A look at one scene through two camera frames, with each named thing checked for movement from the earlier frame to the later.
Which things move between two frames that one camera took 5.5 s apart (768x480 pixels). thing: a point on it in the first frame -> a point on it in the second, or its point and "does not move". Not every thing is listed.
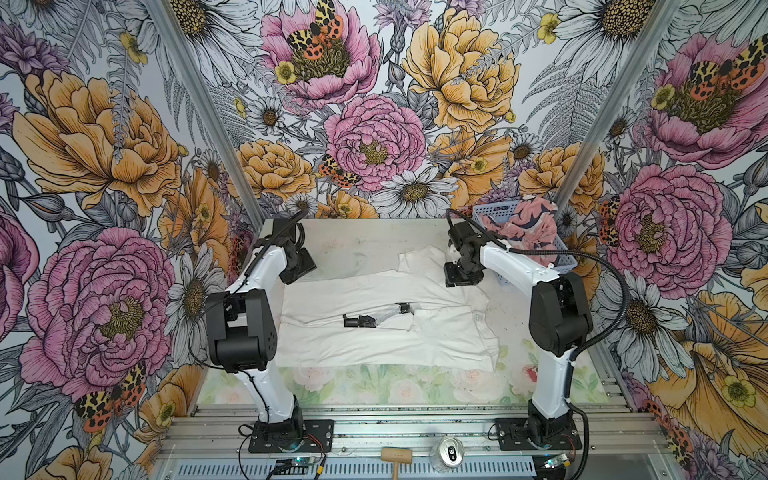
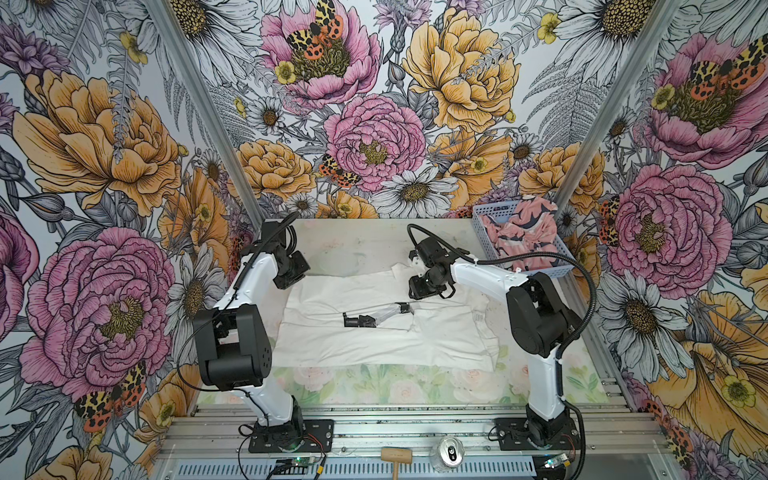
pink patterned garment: [533, 225] does not move
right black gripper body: [464, 273] -> [428, 284]
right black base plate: [529, 434] does not move
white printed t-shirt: [409, 319] does not move
